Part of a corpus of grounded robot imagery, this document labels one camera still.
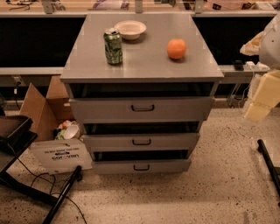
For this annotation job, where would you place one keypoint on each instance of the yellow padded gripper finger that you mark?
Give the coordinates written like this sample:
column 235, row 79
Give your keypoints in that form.
column 263, row 95

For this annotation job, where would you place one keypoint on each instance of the grey top drawer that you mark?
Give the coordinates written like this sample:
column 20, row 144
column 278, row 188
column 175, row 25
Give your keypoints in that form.
column 141, row 110

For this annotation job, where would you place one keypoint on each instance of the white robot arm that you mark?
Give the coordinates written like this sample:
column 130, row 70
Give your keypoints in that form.
column 266, row 45

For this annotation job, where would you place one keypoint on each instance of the grey drawer cabinet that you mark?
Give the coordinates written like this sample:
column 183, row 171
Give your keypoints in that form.
column 146, row 71

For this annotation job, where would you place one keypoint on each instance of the grey bottom drawer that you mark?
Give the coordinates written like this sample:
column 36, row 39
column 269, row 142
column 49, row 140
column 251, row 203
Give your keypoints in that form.
column 141, row 166

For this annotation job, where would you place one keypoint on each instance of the white power adapter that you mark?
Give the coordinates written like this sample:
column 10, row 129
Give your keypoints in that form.
column 256, row 67

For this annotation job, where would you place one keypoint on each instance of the black small device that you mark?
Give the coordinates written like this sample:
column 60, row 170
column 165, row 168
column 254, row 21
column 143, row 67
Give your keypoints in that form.
column 238, row 66

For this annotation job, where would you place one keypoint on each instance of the black bar at right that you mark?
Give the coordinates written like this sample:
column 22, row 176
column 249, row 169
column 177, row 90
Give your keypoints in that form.
column 274, row 171

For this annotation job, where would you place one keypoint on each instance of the orange fruit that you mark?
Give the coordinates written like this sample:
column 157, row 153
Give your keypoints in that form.
column 176, row 48

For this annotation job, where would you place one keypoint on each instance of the white bowl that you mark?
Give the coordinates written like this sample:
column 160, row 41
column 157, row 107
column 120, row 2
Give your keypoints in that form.
column 130, row 29

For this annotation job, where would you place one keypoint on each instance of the green soda can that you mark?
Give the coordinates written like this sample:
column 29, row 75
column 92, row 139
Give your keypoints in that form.
column 113, row 46

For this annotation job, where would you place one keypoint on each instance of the white cup in box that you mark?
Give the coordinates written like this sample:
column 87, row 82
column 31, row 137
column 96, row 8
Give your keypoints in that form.
column 71, row 132

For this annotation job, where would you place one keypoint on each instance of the white printed box flap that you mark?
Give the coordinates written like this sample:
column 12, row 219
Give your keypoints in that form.
column 61, row 156

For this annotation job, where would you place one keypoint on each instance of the brown cardboard box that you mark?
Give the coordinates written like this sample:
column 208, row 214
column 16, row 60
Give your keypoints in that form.
column 47, row 112

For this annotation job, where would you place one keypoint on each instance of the black metal stand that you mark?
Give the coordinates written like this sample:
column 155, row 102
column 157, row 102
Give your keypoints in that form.
column 15, row 137

